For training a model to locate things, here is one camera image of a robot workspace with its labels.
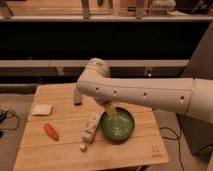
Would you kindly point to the wooden folding table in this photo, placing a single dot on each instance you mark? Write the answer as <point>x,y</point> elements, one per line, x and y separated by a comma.
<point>38,152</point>

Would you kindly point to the grey cabinet right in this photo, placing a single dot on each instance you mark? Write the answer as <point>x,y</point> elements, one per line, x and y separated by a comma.
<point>199,134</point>

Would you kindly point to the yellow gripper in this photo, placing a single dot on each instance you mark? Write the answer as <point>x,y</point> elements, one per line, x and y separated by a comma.
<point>110,109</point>

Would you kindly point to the grey rectangular block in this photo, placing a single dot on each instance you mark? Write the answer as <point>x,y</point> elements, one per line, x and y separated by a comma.
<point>77,98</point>

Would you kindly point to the green bowl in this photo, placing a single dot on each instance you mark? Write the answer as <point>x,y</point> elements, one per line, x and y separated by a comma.
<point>118,128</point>

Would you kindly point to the white tube bottle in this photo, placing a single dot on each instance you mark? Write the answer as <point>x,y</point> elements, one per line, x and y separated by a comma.
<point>89,131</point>

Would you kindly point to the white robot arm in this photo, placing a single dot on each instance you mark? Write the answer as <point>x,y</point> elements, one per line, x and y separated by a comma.
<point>187,96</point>

